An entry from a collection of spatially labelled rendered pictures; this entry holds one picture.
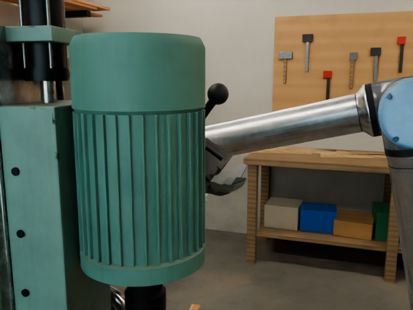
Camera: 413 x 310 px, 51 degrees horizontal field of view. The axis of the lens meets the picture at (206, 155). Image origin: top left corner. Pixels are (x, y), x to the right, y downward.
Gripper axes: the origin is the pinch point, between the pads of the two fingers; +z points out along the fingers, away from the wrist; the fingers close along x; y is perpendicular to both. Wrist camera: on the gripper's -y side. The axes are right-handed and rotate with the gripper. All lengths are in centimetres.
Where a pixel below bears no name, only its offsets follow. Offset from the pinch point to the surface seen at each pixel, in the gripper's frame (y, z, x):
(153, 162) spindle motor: -12.1, 15.2, -3.5
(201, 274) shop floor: 40, -260, 38
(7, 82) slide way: -13.7, 10.2, -25.7
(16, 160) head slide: -20.5, 7.8, -18.2
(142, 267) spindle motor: -21.4, 8.5, 3.0
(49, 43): -6.9, 12.9, -24.6
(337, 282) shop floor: 89, -229, 118
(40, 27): -7.0, 15.2, -25.7
